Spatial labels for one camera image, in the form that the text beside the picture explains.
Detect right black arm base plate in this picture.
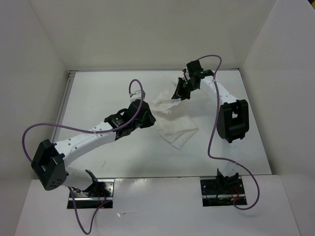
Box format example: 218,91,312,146
200,177,247,207

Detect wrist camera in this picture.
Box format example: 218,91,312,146
183,60,214,78
104,90,149,126

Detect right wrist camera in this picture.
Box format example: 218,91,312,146
183,60,214,78

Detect white pleated skirt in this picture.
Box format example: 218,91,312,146
150,82,198,150

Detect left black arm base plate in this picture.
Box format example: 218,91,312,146
67,179,115,209

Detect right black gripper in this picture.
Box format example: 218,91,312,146
171,77,198,102

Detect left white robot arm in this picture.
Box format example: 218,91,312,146
31,108,156,197

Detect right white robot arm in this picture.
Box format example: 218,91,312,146
172,69,252,176

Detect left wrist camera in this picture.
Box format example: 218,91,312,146
104,90,149,126

